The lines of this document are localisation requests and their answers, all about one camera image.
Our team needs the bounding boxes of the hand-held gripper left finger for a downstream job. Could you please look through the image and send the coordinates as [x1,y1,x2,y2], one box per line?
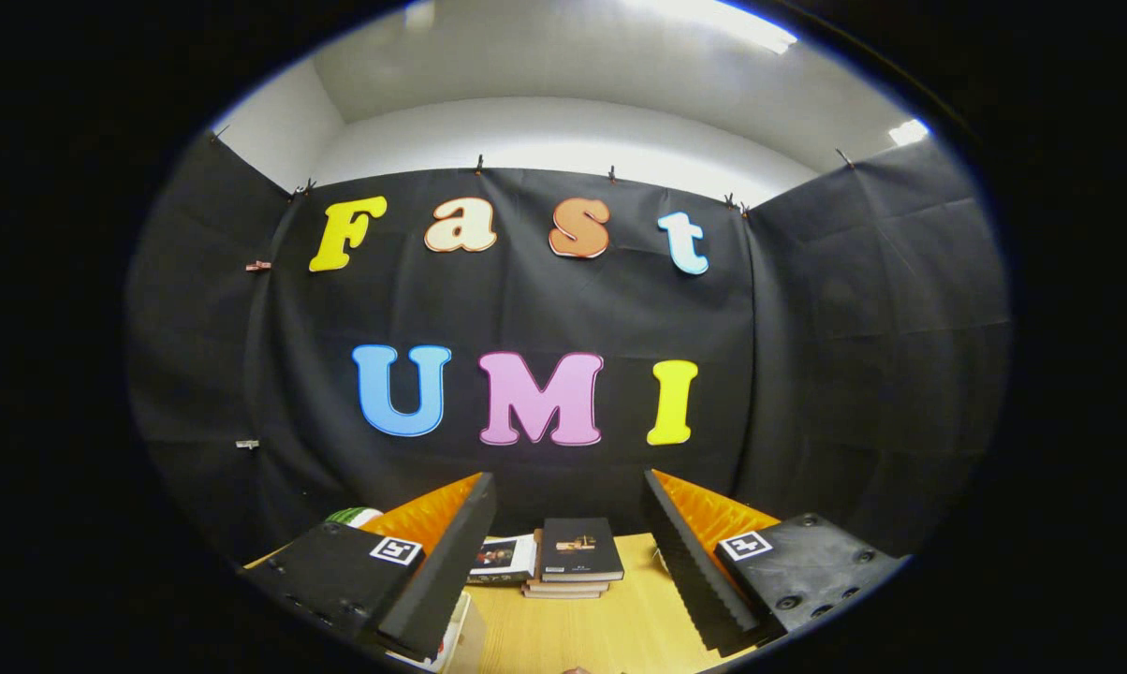
[241,472,498,661]

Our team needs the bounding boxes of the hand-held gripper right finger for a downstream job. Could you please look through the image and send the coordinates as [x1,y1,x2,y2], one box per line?
[642,469,906,656]

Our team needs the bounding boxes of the cream fabric storage box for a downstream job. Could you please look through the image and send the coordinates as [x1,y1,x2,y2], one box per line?
[386,590,490,674]

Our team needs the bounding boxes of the white portrait cover book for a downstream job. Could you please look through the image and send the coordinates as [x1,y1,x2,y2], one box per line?
[467,534,538,586]

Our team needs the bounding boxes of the black hardcover book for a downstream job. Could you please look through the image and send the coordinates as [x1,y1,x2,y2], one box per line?
[539,518,625,583]

